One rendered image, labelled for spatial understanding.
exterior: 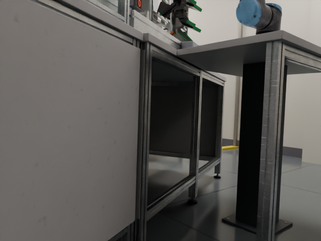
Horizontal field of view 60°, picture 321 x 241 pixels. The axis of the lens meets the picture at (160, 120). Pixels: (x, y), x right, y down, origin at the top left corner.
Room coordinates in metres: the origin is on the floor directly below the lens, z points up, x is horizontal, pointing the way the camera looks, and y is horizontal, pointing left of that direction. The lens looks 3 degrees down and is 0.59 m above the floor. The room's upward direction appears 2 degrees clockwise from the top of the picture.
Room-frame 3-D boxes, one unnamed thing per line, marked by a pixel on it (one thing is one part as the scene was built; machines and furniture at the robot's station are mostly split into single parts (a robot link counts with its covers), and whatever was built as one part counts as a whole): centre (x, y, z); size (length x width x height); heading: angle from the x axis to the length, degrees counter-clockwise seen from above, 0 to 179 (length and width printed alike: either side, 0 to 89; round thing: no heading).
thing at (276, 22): (1.42, -0.53, 1.06); 0.13 x 0.12 x 0.14; 129
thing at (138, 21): (1.49, -0.04, 0.91); 0.89 x 0.06 x 0.11; 156
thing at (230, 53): (1.47, -0.50, 0.84); 0.90 x 0.70 x 0.03; 131
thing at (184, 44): (1.64, -0.17, 0.93); 0.21 x 0.07 x 0.06; 156
